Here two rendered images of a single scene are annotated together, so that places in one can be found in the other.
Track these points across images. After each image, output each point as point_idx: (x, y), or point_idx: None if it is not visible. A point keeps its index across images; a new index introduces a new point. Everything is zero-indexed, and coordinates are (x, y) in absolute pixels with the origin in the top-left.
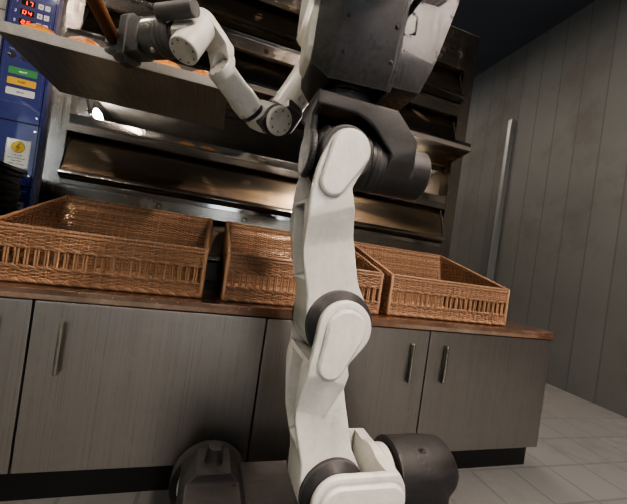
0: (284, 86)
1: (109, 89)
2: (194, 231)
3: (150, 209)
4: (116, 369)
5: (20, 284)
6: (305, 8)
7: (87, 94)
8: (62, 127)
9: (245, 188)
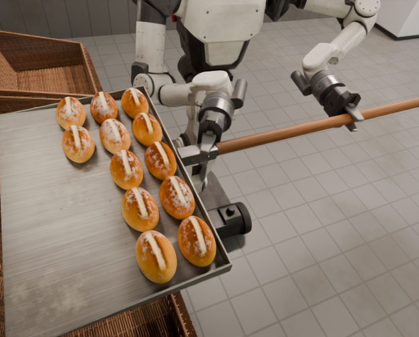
0: (159, 57)
1: (86, 220)
2: None
3: None
4: None
5: (182, 317)
6: (234, 37)
7: (33, 284)
8: None
9: None
